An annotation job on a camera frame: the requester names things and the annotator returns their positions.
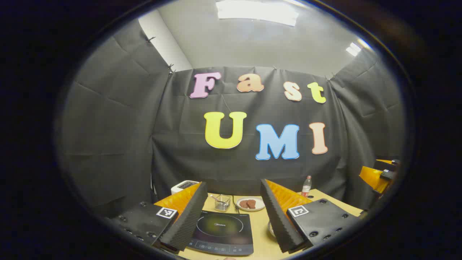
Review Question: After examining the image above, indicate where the large ceiling light panel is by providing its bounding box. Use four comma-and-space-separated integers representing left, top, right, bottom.
216, 0, 300, 27

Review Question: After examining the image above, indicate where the white oval plate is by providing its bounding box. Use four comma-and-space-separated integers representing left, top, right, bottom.
236, 196, 266, 212

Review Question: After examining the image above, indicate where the small ceiling light panel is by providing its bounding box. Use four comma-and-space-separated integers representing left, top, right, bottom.
345, 42, 362, 57

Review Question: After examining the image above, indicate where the black backdrop cloth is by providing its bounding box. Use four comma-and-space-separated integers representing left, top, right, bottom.
58, 18, 406, 217

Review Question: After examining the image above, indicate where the small wire mesh basket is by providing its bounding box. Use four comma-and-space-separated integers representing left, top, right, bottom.
214, 194, 231, 212

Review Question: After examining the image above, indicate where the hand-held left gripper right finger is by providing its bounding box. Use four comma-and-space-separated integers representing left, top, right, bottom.
260, 179, 364, 253

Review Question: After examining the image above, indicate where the black induction cooktop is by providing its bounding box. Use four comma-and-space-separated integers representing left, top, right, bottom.
186, 211, 254, 256

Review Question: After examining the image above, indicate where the white toaster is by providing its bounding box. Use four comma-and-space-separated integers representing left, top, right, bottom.
171, 180, 200, 195

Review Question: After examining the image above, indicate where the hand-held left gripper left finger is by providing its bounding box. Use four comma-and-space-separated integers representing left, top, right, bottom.
108, 181, 209, 252

